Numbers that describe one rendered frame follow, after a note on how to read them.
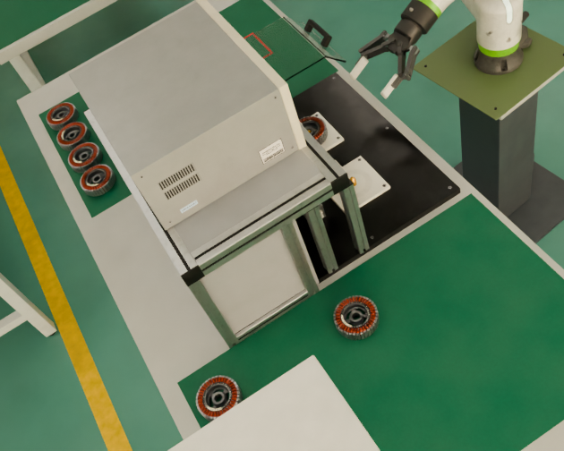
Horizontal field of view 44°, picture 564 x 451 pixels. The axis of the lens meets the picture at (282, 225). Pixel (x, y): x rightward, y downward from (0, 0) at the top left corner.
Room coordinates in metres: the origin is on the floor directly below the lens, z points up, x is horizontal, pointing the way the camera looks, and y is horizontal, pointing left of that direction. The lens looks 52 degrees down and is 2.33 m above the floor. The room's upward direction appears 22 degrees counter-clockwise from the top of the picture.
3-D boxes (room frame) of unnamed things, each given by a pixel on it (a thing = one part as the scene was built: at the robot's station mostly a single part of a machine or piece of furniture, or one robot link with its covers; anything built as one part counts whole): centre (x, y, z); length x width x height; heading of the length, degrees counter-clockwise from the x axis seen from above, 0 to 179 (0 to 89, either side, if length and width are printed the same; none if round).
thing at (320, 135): (1.50, -0.18, 0.80); 0.11 x 0.11 x 0.04
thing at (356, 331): (0.86, -0.08, 0.77); 0.11 x 0.11 x 0.04
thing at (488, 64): (1.56, -0.87, 0.78); 0.26 x 0.15 x 0.06; 121
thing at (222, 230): (1.31, 0.10, 1.09); 0.68 x 0.44 x 0.05; 12
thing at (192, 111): (1.32, 0.11, 1.22); 0.44 x 0.39 x 0.20; 12
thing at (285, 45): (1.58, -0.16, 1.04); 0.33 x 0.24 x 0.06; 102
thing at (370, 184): (1.26, -0.23, 0.78); 0.15 x 0.15 x 0.01; 12
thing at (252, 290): (0.98, 0.11, 0.91); 0.28 x 0.03 x 0.32; 102
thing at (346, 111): (1.37, -0.19, 0.76); 0.64 x 0.47 x 0.02; 12
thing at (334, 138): (1.50, -0.18, 0.78); 0.15 x 0.15 x 0.01; 12
